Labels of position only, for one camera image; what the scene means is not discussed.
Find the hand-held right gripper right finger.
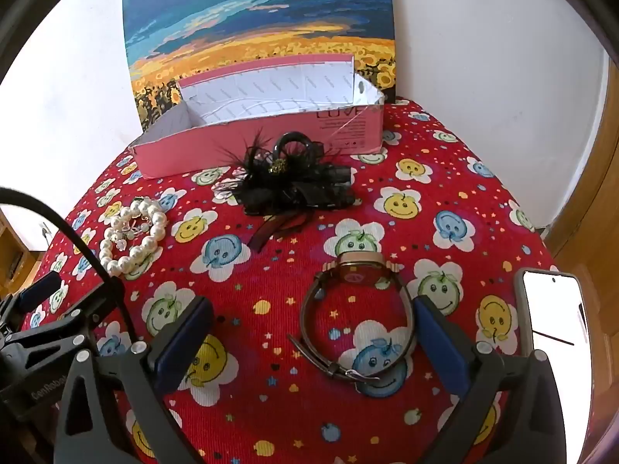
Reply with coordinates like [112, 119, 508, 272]
[411, 294, 566, 464]

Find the sunflower field painting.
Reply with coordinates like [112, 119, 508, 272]
[122, 0, 397, 133]

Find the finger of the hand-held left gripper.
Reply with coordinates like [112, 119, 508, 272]
[10, 271, 62, 320]
[22, 285, 127, 350]

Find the wooden cabinet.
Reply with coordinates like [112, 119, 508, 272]
[0, 205, 49, 300]

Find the wooden door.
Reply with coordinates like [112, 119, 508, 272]
[544, 53, 619, 464]

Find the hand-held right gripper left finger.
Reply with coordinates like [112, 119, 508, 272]
[55, 295, 216, 464]

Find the white pearl bracelet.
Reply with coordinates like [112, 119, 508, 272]
[99, 196, 168, 276]

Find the red smiley flower cloth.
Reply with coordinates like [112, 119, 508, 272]
[29, 99, 562, 464]

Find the black cable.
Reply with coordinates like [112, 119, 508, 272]
[0, 186, 139, 349]

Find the black feather hair accessory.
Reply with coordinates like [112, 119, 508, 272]
[213, 128, 361, 252]

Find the white smartphone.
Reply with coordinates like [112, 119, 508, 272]
[513, 267, 600, 363]

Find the pink cardboard box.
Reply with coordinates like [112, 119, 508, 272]
[132, 55, 386, 179]

